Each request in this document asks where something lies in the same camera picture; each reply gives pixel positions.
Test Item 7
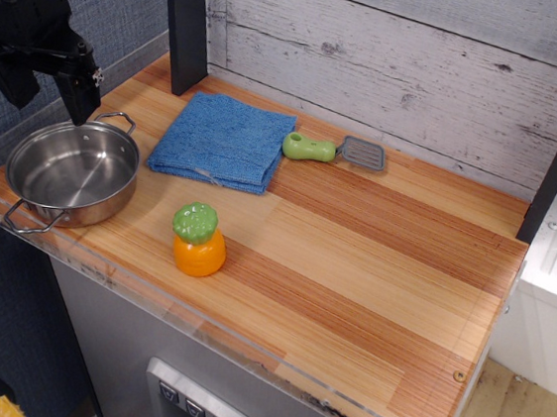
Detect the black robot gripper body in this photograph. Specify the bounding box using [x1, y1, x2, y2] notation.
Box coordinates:
[0, 0, 84, 76]

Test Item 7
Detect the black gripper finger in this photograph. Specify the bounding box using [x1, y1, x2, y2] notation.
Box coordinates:
[0, 55, 41, 109]
[54, 43, 104, 126]

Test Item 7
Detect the green handled grey spatula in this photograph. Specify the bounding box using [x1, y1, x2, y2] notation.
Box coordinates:
[281, 132, 386, 172]

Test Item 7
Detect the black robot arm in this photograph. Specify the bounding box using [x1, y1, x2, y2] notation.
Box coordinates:
[0, 0, 103, 126]

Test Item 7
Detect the stainless steel pot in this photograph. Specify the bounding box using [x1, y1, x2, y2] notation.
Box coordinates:
[0, 112, 141, 235]

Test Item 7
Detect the blue folded cloth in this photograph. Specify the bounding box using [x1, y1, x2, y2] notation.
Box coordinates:
[147, 92, 297, 195]

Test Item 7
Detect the orange toy carrot green top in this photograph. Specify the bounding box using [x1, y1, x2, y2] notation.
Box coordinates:
[172, 202, 227, 277]

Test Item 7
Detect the grey cabinet with dispenser panel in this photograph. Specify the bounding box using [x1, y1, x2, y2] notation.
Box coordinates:
[35, 258, 439, 417]

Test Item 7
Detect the clear acrylic table guard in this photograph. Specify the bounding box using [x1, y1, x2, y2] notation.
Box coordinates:
[0, 180, 530, 417]

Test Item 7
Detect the white ribbed box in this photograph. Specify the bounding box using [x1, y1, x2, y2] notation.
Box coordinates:
[490, 196, 557, 395]

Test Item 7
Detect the dark vertical post left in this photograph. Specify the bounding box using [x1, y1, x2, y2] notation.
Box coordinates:
[167, 0, 208, 95]

